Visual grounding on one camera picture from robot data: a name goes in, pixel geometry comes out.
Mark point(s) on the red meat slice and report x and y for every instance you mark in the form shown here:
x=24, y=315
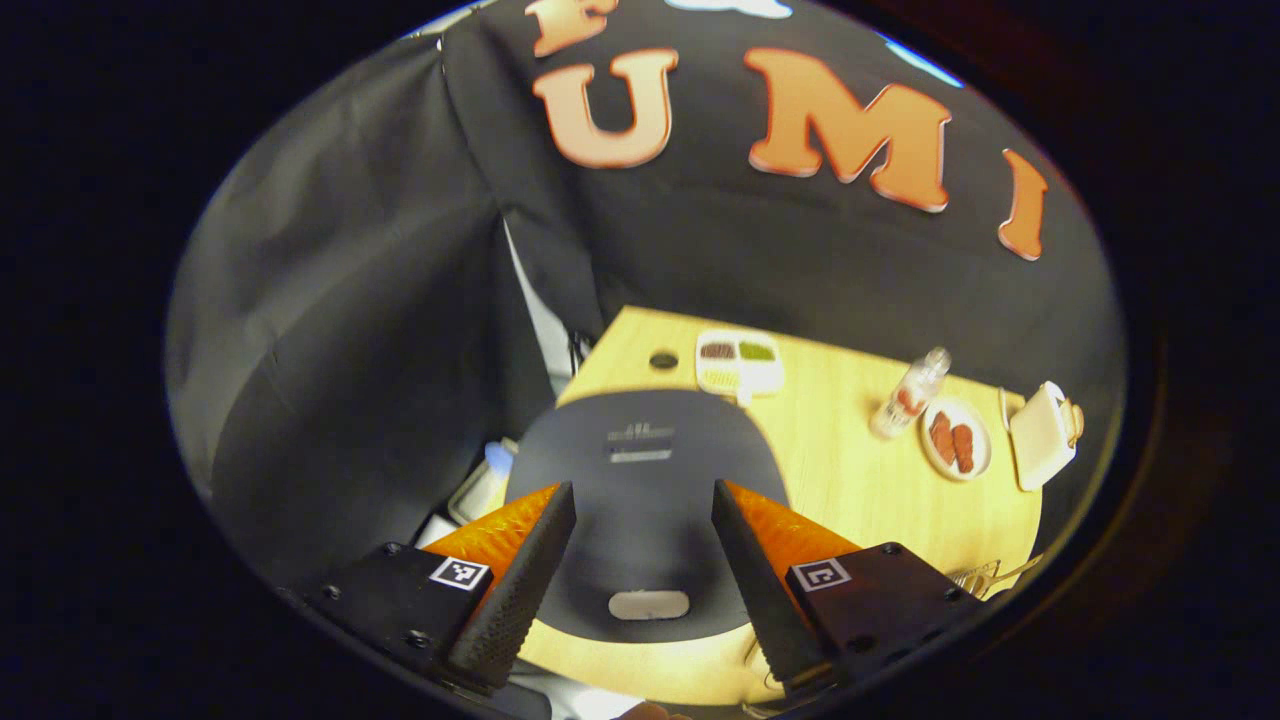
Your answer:
x=940, y=438
x=963, y=448

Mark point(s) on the white round plate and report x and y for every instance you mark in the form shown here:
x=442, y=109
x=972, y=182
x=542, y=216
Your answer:
x=980, y=445

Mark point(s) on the dark grey rice cooker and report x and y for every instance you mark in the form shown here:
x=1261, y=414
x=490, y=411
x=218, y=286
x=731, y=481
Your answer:
x=650, y=510

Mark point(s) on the blue round disc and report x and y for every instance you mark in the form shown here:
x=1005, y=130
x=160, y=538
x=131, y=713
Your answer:
x=499, y=459

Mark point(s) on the black backdrop cloth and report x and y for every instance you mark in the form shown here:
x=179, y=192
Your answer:
x=750, y=260

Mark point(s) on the white divided sauce dish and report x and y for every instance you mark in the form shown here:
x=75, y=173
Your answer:
x=765, y=375

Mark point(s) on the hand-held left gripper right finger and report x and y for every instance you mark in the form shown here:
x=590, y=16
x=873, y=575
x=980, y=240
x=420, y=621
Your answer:
x=755, y=590

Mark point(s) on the small clear bottle red label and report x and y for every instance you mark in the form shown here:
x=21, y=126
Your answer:
x=905, y=400

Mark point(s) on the black tripod stand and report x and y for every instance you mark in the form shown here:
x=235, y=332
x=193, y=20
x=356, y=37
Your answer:
x=578, y=352

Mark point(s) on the toasted bread slice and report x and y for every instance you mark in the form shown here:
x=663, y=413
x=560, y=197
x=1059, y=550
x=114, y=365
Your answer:
x=1075, y=422

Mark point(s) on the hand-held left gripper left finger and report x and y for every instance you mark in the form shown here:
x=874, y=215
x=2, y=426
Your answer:
x=525, y=590

